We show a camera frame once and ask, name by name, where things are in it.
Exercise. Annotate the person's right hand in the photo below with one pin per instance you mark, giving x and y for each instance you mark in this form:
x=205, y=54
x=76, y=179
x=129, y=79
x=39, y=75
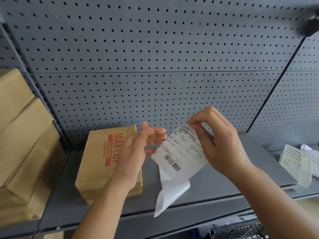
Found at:
x=224, y=146

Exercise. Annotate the person's left hand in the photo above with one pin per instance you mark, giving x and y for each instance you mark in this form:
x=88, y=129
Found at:
x=132, y=156

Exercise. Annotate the person's right thumb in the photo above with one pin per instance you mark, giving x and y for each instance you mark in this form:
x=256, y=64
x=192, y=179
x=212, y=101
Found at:
x=203, y=138

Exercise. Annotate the person's left thumb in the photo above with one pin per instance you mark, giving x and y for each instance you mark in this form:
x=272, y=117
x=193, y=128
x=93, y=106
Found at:
x=144, y=129

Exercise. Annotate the white barcode shipping label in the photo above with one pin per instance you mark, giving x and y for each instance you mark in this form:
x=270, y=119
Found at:
x=179, y=154

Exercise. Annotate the person's right forearm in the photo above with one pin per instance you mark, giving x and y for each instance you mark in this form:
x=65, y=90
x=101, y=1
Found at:
x=276, y=204

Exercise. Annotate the person's left forearm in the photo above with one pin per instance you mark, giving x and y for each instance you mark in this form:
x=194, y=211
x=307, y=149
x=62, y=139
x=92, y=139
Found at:
x=104, y=209

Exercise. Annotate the brown cardboard box red print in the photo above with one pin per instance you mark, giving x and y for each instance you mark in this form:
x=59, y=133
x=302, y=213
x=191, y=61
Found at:
x=99, y=161

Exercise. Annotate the wide grey pegboard panel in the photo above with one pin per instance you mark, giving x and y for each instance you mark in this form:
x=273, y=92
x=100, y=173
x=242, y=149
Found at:
x=149, y=72

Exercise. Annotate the translucent white label backing sheet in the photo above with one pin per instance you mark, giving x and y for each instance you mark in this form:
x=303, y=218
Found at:
x=169, y=194

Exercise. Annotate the narrow grey pegboard panel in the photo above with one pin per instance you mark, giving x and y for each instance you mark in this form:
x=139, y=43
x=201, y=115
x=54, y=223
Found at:
x=294, y=104

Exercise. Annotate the white plastic perforated basket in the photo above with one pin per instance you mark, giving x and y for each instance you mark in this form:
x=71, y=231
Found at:
x=296, y=164

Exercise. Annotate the clear plastic bag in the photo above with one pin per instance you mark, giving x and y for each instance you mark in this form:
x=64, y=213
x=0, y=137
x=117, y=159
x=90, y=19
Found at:
x=313, y=159

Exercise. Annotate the plain brown cardboard box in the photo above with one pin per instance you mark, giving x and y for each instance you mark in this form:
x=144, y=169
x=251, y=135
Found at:
x=22, y=136
x=12, y=94
x=37, y=171
x=15, y=209

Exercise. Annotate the black blurred object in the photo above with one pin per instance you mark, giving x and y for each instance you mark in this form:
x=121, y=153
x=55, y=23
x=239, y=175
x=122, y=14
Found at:
x=310, y=23

